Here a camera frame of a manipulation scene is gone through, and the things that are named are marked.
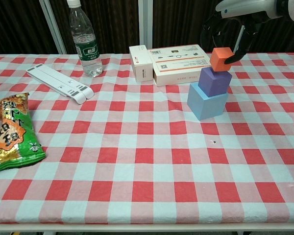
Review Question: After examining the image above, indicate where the white folding stand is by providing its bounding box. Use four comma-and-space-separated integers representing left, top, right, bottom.
25, 63, 95, 106

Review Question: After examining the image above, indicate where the large white orange flat box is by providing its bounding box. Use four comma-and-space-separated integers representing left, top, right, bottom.
147, 44, 217, 87

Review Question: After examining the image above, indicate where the green orange snack bag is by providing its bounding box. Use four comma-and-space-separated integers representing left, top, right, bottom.
0, 92, 46, 173

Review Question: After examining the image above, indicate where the dark brown partition panel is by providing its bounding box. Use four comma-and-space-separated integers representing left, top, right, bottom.
0, 0, 58, 55
152, 0, 243, 53
244, 14, 294, 53
50, 0, 140, 54

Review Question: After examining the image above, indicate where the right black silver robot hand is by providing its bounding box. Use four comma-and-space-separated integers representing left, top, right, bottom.
200, 0, 270, 65

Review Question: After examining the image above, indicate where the small white carton box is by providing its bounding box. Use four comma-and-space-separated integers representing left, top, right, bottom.
129, 45, 154, 83

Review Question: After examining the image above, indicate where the red white checkered tablecloth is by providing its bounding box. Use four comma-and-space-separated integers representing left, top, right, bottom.
0, 52, 294, 225

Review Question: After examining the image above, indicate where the clear plastic water bottle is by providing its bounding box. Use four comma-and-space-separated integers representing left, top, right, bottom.
66, 0, 104, 78

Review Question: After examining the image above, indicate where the blue foam cube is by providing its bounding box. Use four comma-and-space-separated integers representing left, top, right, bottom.
187, 82, 229, 121

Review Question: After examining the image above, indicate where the orange foam cube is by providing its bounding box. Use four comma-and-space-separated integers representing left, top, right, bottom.
209, 47, 234, 72

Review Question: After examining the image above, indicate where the purple foam cube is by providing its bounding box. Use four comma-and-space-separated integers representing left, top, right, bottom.
197, 67, 233, 97

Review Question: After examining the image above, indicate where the grey partition post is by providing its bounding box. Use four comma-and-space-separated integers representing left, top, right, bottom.
232, 24, 246, 53
137, 0, 154, 50
38, 0, 66, 55

